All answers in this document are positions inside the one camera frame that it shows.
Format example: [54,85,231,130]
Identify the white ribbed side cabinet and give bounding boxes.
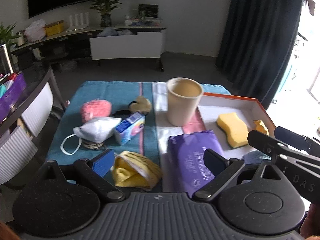
[1,68,66,185]

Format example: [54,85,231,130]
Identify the light blue knitted item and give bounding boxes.
[242,150,271,165]

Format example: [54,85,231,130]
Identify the white face mask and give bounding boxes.
[60,117,122,155]

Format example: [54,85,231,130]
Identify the green plant at left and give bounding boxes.
[0,22,19,51]

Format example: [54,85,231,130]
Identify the cream cup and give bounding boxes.
[166,77,204,127]

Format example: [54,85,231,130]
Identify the dark curtain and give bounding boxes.
[216,0,303,109]

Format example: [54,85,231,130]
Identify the cream scrunchie with black band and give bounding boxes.
[112,95,153,117]

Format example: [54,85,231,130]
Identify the yellow sponge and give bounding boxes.
[216,112,248,148]

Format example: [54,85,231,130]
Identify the white plastic bag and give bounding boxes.
[24,19,46,42]

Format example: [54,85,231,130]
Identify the purple facial tissue pack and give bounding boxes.
[168,130,225,197]

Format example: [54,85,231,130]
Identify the small colourful tissue packet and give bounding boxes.
[114,112,145,146]

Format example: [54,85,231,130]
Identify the orange white cardboard box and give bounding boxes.
[198,93,276,159]

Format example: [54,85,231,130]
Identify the purple box on side cabinet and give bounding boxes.
[1,72,27,122]

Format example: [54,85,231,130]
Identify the yellow striped cloth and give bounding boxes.
[111,151,162,191]

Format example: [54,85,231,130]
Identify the potted plant on cabinet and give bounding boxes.
[90,0,121,28]

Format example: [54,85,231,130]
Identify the yellow box on cabinet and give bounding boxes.
[45,20,65,36]

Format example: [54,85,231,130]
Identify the right hand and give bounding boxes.
[300,204,320,240]

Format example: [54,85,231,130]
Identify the white TV cabinet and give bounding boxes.
[11,25,166,72]

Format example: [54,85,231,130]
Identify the pink fluffy item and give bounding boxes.
[80,99,112,123]

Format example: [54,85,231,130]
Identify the striped blue pink towel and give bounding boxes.
[46,80,232,193]

